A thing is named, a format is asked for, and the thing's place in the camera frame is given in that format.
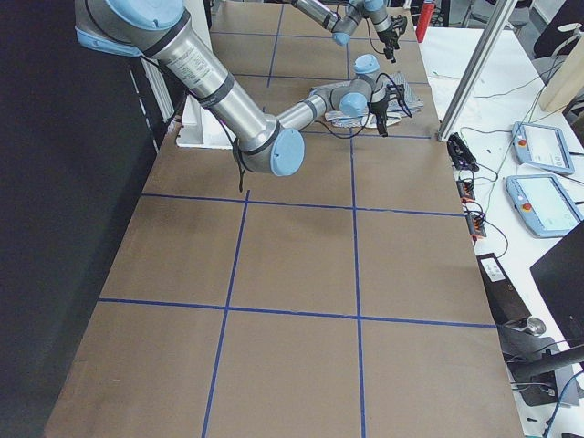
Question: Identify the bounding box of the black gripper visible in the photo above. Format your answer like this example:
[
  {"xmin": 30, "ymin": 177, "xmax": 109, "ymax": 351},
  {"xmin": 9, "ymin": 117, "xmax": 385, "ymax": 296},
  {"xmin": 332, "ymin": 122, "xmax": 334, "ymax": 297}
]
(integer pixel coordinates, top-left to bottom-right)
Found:
[
  {"xmin": 376, "ymin": 15, "xmax": 408, "ymax": 63},
  {"xmin": 370, "ymin": 83, "xmax": 406, "ymax": 137}
]

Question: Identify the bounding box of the striped polo shirt white collar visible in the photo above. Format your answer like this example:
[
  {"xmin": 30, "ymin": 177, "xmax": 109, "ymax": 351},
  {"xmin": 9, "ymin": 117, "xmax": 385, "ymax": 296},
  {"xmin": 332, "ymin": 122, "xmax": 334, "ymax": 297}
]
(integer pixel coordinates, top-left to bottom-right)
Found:
[{"xmin": 325, "ymin": 72, "xmax": 424, "ymax": 129}]

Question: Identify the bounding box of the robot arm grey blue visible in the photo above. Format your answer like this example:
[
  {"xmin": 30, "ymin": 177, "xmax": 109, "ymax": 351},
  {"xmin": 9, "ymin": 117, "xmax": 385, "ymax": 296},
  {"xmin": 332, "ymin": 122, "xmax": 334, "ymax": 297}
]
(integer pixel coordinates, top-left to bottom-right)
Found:
[
  {"xmin": 75, "ymin": 0, "xmax": 404, "ymax": 176},
  {"xmin": 287, "ymin": 0, "xmax": 407, "ymax": 63}
]

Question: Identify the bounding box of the red cylinder tube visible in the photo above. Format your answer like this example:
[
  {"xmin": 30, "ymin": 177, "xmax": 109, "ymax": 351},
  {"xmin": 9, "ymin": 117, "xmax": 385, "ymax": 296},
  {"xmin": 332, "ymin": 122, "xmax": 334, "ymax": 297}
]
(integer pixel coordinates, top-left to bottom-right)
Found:
[{"xmin": 415, "ymin": 0, "xmax": 435, "ymax": 43}]

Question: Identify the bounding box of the black clamp tool on edge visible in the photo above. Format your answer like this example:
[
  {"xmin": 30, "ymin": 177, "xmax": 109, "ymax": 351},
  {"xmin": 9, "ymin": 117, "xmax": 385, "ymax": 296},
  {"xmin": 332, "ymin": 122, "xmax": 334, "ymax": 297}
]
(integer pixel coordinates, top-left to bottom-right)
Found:
[{"xmin": 446, "ymin": 132, "xmax": 480, "ymax": 172}]

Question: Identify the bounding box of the blue teach pendant far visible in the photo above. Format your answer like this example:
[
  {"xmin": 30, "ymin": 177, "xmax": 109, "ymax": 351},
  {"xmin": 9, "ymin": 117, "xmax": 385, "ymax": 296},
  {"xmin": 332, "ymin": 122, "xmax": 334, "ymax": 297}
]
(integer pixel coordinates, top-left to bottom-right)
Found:
[{"xmin": 512, "ymin": 121, "xmax": 575, "ymax": 175}]

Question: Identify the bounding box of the blue teach pendant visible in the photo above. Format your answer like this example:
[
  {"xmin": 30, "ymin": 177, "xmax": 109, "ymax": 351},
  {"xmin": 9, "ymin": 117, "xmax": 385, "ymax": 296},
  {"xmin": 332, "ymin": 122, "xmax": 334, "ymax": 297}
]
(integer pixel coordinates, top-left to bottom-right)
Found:
[
  {"xmin": 512, "ymin": 121, "xmax": 575, "ymax": 175},
  {"xmin": 505, "ymin": 173, "xmax": 583, "ymax": 238}
]

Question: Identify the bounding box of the blue teach pendant near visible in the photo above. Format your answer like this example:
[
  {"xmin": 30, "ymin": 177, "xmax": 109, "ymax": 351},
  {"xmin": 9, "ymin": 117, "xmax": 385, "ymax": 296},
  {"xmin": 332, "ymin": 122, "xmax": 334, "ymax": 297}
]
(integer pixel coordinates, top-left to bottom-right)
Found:
[{"xmin": 505, "ymin": 173, "xmax": 583, "ymax": 238}]

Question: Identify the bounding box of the black box with white label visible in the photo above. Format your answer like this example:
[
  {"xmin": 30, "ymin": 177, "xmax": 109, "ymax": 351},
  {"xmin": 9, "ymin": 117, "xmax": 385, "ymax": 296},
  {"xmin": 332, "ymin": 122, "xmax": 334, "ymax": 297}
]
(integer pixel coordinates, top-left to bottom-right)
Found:
[{"xmin": 476, "ymin": 253, "xmax": 531, "ymax": 325}]

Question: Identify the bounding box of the black monitor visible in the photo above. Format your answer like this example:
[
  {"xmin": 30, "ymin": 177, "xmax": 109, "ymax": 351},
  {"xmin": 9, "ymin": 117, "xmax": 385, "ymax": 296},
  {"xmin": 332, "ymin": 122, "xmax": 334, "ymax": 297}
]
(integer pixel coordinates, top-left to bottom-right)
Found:
[{"xmin": 530, "ymin": 223, "xmax": 584, "ymax": 347}]

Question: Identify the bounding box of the aluminium frame post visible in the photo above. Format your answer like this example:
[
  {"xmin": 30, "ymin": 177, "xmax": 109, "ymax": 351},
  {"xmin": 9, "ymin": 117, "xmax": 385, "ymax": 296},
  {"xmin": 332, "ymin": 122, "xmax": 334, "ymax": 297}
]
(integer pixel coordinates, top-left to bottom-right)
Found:
[{"xmin": 437, "ymin": 0, "xmax": 517, "ymax": 141}]

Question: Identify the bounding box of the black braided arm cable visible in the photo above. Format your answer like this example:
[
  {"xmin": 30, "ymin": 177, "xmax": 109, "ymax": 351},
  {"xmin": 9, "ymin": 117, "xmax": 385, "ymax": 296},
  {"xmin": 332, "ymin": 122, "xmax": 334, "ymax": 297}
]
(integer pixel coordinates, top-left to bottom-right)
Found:
[{"xmin": 230, "ymin": 72, "xmax": 412, "ymax": 193}]

